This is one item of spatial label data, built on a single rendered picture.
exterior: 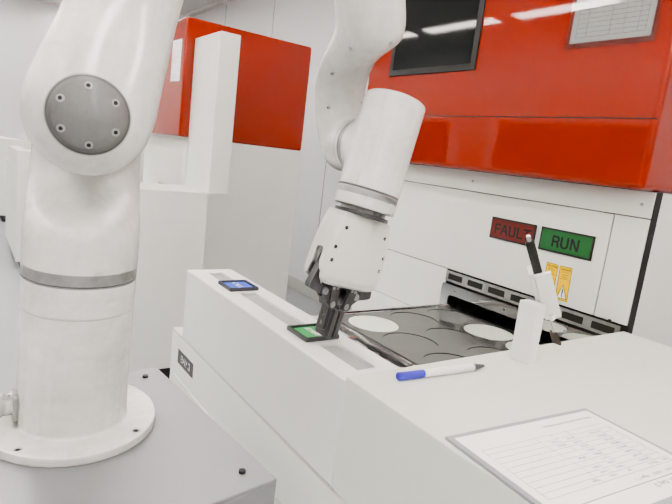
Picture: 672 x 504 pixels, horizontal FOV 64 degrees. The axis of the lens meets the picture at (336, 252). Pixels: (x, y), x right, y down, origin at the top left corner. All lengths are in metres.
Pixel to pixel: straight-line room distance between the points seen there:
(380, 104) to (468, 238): 0.67
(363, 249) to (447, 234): 0.68
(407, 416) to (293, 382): 0.22
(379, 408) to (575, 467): 0.20
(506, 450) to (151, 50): 0.51
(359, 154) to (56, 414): 0.46
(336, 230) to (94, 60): 0.33
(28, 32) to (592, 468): 8.47
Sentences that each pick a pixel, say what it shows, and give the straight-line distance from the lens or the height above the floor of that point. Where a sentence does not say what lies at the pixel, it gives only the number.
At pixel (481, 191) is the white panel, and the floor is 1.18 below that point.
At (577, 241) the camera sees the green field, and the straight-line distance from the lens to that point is 1.16.
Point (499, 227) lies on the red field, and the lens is 1.27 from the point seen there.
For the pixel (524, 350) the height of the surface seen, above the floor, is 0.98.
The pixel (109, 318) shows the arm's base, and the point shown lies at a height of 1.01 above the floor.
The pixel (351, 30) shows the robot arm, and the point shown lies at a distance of 0.71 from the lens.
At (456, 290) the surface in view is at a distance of 1.34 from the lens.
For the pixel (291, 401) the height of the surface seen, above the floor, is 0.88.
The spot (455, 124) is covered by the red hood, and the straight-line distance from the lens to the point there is 1.32.
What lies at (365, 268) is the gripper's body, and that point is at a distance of 0.73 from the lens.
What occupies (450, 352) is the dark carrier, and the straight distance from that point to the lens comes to 1.00.
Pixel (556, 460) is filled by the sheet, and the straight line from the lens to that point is 0.57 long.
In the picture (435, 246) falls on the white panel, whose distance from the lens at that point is 1.40.
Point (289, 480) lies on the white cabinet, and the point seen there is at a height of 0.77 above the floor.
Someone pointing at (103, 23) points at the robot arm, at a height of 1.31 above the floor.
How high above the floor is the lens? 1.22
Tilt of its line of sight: 10 degrees down
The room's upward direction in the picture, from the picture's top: 7 degrees clockwise
